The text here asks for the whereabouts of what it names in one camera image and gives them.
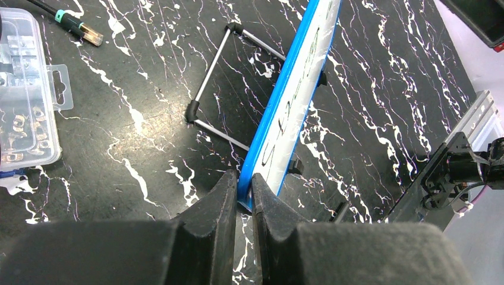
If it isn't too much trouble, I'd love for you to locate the whiteboard wire stand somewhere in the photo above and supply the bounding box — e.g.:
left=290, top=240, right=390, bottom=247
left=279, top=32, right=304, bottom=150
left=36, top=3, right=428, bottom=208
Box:
left=185, top=21, right=287, bottom=152

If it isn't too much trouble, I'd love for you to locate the black ethernet cable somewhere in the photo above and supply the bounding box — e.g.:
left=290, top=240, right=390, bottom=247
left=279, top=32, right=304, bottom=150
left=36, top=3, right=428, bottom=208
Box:
left=27, top=0, right=105, bottom=47

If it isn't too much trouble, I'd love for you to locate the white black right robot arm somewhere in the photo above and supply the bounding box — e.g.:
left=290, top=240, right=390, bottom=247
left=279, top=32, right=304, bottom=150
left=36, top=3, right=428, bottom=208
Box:
left=388, top=90, right=503, bottom=229

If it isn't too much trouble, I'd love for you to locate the clear plastic parts box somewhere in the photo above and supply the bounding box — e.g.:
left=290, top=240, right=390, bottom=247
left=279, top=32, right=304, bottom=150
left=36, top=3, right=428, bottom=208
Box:
left=1, top=8, right=74, bottom=172

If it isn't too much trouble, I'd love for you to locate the blue framed whiteboard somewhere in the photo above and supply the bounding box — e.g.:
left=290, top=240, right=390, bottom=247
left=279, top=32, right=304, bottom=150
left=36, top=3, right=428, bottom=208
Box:
left=237, top=1, right=342, bottom=211

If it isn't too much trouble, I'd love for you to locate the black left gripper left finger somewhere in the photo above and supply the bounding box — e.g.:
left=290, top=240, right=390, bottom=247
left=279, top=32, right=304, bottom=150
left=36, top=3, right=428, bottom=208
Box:
left=1, top=170, right=237, bottom=284

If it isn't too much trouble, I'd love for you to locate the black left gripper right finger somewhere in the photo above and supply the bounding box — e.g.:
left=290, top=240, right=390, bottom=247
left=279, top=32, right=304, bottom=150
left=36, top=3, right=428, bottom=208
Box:
left=251, top=174, right=473, bottom=284

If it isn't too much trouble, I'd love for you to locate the aluminium frame rail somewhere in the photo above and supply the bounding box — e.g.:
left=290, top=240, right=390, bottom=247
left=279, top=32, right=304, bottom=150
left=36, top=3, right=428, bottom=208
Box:
left=444, top=90, right=503, bottom=151

